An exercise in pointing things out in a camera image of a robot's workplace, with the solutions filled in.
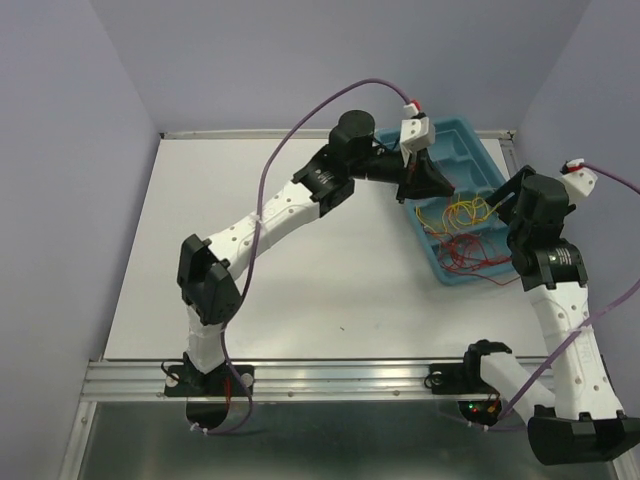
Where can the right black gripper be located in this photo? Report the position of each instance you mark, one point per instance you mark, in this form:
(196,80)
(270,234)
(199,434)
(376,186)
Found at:
(514,184)

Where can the teal plastic tray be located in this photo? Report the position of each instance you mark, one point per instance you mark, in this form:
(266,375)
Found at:
(461,235)

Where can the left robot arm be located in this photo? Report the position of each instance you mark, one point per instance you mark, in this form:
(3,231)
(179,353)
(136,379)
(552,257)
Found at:
(209,268)

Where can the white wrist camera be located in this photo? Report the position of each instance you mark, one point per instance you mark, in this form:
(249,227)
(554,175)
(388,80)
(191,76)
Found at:
(579,180)
(417,132)

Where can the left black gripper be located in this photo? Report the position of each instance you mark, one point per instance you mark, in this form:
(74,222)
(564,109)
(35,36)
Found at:
(419,180)

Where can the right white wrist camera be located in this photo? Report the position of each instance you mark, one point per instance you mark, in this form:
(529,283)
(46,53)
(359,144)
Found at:
(579,180)

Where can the aluminium rail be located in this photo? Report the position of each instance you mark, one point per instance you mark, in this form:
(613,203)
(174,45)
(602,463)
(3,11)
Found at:
(275,381)

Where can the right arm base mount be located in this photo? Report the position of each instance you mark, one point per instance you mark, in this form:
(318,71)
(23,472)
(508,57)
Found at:
(460,375)

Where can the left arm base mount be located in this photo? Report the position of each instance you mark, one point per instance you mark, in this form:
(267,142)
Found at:
(182,380)

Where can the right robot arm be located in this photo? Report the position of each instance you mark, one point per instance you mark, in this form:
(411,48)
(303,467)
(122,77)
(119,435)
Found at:
(570,410)

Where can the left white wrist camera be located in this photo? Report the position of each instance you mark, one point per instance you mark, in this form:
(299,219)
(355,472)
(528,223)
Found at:
(417,132)

